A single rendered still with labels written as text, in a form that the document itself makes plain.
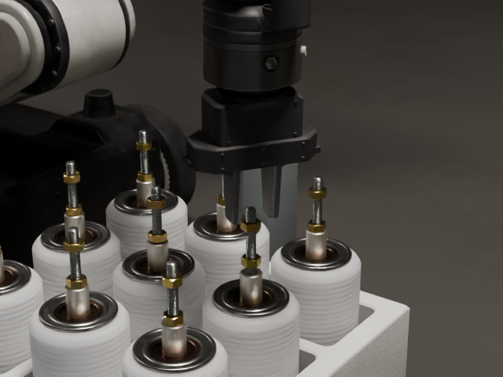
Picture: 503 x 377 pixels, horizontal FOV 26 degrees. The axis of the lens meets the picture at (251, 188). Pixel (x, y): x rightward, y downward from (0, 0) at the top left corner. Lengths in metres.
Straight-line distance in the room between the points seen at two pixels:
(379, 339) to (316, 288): 0.10
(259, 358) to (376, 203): 0.90
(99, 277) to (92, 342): 0.17
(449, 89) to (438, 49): 0.33
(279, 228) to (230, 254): 0.22
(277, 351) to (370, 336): 0.14
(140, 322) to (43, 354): 0.12
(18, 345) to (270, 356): 0.26
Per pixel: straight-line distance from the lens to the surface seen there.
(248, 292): 1.06
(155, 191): 1.09
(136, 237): 1.26
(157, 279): 1.10
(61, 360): 1.04
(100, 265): 1.18
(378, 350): 1.17
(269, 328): 1.04
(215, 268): 1.19
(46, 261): 1.18
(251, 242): 1.04
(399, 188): 1.98
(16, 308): 1.11
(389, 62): 2.73
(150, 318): 1.11
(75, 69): 1.41
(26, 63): 1.38
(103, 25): 1.42
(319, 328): 1.15
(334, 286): 1.13
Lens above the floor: 0.77
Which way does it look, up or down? 23 degrees down
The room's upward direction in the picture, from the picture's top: straight up
